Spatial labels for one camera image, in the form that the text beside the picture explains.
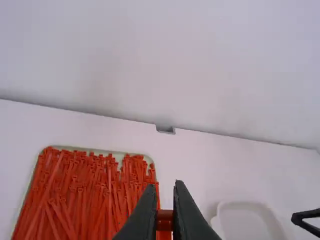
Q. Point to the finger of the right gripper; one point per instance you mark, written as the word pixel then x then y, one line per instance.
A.
pixel 297 216

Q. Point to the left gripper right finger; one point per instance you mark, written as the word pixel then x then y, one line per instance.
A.
pixel 186 217

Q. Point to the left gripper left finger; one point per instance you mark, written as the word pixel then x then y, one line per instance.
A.
pixel 145 217

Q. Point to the white dish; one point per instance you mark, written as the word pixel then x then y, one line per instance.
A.
pixel 245 222

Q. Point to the pale tray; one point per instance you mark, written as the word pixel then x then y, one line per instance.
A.
pixel 121 155

